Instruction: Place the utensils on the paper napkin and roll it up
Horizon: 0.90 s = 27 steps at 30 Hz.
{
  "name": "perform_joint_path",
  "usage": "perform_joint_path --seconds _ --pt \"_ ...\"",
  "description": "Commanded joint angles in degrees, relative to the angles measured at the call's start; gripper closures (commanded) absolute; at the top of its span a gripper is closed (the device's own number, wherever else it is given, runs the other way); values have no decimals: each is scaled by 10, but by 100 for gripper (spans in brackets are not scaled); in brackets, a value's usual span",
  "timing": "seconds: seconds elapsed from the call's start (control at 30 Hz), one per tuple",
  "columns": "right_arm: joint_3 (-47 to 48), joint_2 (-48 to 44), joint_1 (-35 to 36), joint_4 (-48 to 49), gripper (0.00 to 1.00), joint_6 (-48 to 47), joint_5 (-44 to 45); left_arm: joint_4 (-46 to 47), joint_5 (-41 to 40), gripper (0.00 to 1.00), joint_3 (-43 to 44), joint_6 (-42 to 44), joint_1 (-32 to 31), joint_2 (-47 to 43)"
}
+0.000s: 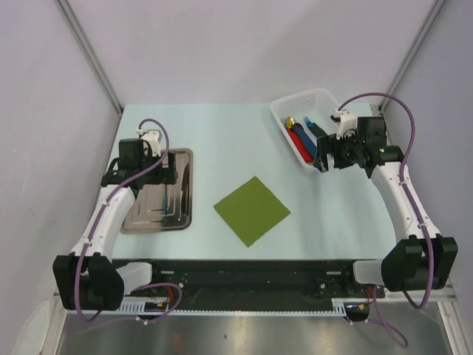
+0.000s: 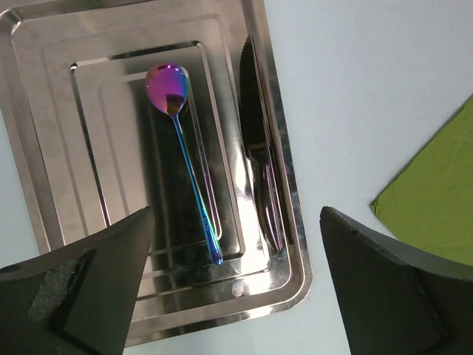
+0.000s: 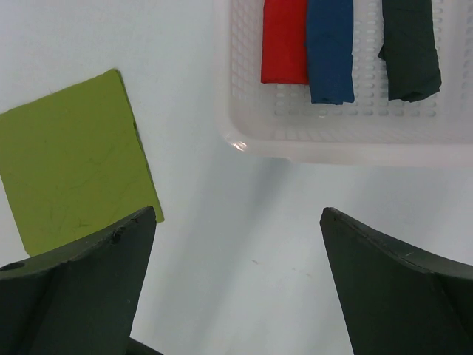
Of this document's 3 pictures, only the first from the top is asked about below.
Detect white cable duct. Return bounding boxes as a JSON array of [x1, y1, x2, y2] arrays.
[[108, 300, 347, 317]]

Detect iridescent spoon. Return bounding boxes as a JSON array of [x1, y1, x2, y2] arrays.
[[163, 184, 169, 216]]

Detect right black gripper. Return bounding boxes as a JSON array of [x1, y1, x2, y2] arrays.
[[313, 128, 364, 173]]

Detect metal tray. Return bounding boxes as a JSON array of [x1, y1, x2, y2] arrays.
[[120, 148, 194, 234]]

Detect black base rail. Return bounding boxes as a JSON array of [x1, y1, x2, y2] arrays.
[[132, 259, 370, 311]]

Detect gold spoon in basket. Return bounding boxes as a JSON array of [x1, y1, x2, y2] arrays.
[[285, 117, 296, 130]]

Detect black utensil sleeve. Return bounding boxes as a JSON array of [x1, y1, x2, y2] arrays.
[[309, 124, 328, 138]]

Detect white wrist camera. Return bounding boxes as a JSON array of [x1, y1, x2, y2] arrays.
[[136, 129, 162, 158], [330, 109, 358, 140]]

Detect white plastic basket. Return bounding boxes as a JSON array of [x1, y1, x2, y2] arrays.
[[270, 89, 338, 172]]

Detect aluminium frame post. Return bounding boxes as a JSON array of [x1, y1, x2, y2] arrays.
[[387, 0, 449, 95], [55, 0, 124, 117]]

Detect red utensil sleeve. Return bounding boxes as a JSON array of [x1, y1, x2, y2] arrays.
[[287, 129, 313, 163]]

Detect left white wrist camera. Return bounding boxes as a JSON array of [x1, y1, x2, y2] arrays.
[[136, 129, 162, 158]]

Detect aluminium front rail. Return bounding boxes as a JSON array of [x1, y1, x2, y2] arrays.
[[381, 281, 456, 303]]

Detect aluminium frame post left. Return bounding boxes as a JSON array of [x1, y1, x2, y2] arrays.
[[55, 0, 124, 117]]

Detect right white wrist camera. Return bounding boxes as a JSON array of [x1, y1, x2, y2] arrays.
[[330, 109, 358, 140]]

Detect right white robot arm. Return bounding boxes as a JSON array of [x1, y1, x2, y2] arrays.
[[313, 110, 458, 297]]

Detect blue utensil sleeve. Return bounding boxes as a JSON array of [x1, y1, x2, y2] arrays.
[[292, 124, 318, 159]]

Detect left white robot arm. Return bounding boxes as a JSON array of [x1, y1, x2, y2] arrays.
[[52, 130, 178, 312]]

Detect green paper napkin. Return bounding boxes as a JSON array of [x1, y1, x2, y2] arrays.
[[214, 176, 290, 247]]

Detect aluminium frame post right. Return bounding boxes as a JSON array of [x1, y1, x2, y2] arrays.
[[387, 0, 449, 95]]

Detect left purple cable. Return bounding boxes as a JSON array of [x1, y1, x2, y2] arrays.
[[73, 118, 171, 323]]

